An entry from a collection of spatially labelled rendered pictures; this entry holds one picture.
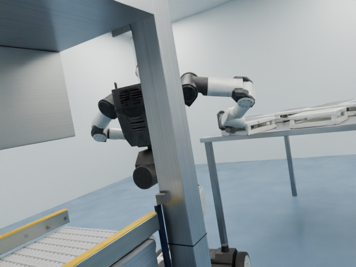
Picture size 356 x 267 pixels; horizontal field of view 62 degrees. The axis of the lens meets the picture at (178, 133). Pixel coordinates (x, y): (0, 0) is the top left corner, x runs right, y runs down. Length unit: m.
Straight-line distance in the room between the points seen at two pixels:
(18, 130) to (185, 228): 0.38
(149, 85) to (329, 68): 4.83
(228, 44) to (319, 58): 1.57
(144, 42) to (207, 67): 5.27
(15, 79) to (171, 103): 0.32
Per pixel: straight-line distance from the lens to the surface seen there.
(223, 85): 1.42
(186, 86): 1.37
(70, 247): 0.66
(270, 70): 5.45
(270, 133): 1.80
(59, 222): 0.79
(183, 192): 0.58
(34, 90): 0.70
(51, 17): 0.56
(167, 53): 0.59
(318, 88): 5.32
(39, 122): 0.69
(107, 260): 0.52
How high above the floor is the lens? 1.06
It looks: 3 degrees down
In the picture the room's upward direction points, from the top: 10 degrees counter-clockwise
